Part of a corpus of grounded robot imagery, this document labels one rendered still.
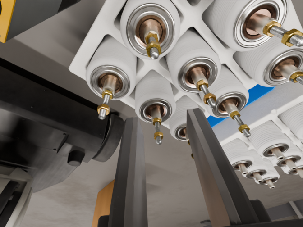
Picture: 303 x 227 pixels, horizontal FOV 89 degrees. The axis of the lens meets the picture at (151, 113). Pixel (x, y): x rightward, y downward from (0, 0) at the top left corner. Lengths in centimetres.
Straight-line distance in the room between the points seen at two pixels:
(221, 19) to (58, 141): 55
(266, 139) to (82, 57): 57
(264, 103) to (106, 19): 53
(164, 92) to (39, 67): 47
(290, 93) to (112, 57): 53
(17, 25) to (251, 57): 39
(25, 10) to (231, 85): 35
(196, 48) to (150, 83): 12
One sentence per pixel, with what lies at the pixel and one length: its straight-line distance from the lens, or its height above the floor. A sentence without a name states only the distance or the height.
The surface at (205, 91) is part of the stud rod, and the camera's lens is 27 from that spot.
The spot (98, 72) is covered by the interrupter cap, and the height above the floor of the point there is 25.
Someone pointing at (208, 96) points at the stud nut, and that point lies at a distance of 25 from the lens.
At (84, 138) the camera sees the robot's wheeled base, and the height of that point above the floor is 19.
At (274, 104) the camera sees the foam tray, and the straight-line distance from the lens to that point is 62.
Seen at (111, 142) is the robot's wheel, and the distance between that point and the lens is 58.
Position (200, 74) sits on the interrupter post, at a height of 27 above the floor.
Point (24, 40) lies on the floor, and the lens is 64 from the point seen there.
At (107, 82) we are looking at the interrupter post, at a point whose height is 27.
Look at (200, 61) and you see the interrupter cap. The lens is 30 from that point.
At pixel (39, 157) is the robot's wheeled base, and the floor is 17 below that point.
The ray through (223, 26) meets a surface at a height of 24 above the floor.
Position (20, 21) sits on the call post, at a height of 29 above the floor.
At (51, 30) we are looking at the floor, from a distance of 59.
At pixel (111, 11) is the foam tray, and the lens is 34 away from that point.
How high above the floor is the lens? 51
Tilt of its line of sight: 47 degrees down
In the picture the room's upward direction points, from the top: 175 degrees clockwise
